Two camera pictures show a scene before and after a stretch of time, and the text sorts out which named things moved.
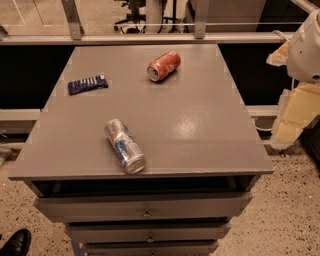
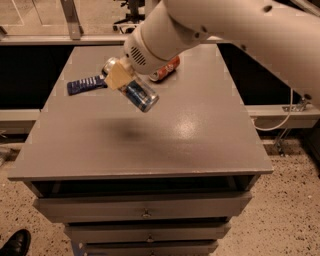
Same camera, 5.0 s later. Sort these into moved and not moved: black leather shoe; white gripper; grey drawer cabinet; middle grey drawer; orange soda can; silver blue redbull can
Moved: white gripper; silver blue redbull can
Not moved: orange soda can; black leather shoe; middle grey drawer; grey drawer cabinet
